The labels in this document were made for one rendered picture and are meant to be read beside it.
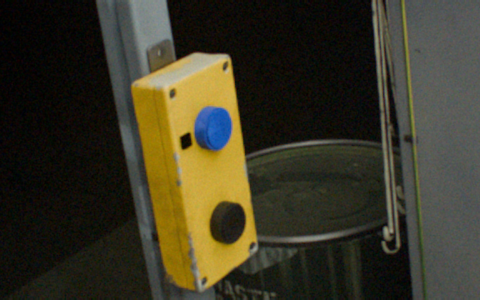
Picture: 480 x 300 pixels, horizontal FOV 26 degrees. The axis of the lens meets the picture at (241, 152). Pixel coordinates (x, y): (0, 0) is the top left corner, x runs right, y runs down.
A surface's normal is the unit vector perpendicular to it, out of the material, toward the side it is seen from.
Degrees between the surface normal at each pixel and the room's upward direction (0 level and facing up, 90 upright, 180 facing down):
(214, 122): 90
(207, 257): 90
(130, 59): 90
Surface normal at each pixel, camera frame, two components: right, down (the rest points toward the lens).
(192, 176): 0.79, 0.12
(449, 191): -0.60, 0.37
